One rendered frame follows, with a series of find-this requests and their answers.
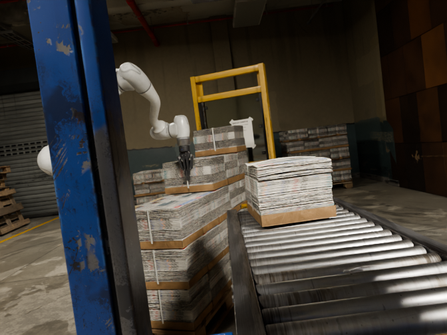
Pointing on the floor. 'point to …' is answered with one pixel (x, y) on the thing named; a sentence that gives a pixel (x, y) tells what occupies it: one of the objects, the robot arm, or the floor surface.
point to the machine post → (90, 166)
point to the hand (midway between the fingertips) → (187, 175)
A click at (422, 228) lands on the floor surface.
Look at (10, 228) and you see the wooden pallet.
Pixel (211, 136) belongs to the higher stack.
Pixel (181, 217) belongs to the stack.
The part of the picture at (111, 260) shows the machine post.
